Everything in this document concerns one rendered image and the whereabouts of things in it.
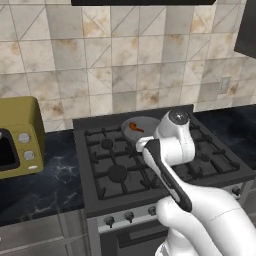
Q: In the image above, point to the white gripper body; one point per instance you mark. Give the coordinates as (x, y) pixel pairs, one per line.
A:
(141, 143)

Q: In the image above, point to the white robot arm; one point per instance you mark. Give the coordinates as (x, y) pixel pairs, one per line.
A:
(206, 220)

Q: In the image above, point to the brown chicken drumstick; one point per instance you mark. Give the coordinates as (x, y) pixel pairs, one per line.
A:
(135, 126)

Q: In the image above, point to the grey frying pan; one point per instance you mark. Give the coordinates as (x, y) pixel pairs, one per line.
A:
(146, 124)

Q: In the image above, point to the black gas hob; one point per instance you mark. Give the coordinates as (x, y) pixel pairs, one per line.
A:
(110, 160)

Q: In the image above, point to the dark stove knob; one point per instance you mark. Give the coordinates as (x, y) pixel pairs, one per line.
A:
(129, 216)
(236, 190)
(152, 210)
(109, 220)

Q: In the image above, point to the dark oven door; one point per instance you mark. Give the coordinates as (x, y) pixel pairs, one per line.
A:
(133, 240)

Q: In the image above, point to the grey toaster oven knob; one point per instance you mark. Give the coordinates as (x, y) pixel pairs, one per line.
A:
(24, 137)
(29, 155)

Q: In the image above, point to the olive toaster oven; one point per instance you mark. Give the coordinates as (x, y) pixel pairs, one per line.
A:
(23, 116)

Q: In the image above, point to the toaster oven glass door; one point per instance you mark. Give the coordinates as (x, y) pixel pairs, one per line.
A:
(7, 153)

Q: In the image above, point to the grey base cupboard front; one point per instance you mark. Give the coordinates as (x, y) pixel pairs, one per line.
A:
(40, 236)

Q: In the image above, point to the black range hood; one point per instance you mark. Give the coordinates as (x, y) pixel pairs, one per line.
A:
(143, 2)

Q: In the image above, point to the grey wall socket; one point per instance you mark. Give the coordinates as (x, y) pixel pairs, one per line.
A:
(225, 85)

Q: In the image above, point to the dark wall cupboard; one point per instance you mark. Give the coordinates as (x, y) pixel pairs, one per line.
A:
(246, 26)

